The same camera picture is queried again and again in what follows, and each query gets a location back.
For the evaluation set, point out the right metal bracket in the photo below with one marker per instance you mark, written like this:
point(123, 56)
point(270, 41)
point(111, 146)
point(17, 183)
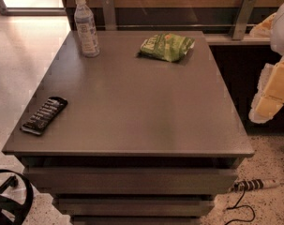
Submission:
point(240, 25)

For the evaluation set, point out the green jalapeno chip bag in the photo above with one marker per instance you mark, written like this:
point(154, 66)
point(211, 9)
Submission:
point(167, 47)

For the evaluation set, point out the black rxbar chocolate bar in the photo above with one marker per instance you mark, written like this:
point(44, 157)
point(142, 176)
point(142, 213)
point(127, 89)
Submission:
point(38, 122)

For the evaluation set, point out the white power strip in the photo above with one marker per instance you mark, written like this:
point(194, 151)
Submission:
point(248, 185)

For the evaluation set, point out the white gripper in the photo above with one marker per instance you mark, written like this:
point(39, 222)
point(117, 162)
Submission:
point(282, 28)

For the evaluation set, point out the grey side shelf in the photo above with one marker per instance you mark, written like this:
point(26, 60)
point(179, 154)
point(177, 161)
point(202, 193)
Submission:
point(226, 40)

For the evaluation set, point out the left metal bracket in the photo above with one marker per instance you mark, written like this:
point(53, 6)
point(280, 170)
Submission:
point(109, 14)

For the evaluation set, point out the metal bracket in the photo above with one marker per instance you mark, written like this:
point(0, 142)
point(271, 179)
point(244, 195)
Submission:
point(240, 25)
point(109, 14)

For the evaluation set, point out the grey drawer cabinet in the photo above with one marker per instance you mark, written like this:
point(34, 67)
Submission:
point(141, 141)

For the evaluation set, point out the clear plastic water bottle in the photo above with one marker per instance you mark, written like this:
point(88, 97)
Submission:
point(86, 28)

